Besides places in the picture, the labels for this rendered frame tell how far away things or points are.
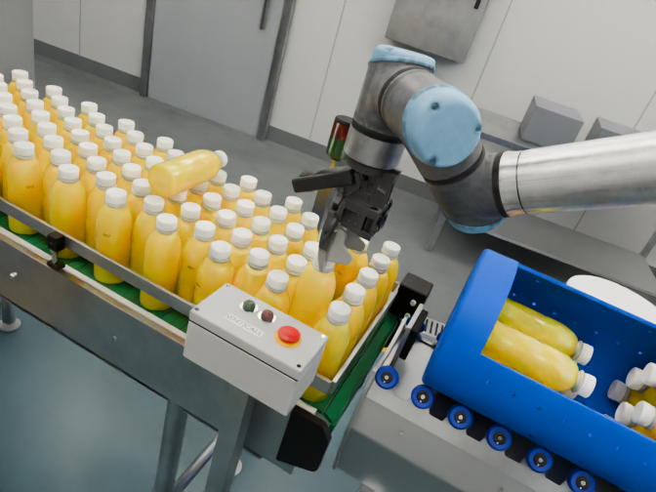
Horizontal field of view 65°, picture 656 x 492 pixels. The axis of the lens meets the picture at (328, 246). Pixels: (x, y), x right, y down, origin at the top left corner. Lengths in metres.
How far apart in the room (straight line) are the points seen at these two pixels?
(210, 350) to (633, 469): 0.69
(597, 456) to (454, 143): 0.57
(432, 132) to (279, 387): 0.43
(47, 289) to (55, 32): 4.52
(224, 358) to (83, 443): 1.25
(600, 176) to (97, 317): 0.97
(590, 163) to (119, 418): 1.79
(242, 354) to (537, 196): 0.47
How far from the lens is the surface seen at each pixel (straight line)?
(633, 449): 0.97
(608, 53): 4.25
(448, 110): 0.63
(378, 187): 0.80
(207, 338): 0.83
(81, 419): 2.10
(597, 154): 0.68
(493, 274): 0.92
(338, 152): 1.35
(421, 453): 1.07
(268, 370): 0.80
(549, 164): 0.69
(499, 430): 1.03
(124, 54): 5.22
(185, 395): 1.14
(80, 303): 1.22
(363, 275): 1.00
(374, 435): 1.07
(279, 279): 0.92
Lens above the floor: 1.63
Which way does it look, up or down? 30 degrees down
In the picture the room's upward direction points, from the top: 17 degrees clockwise
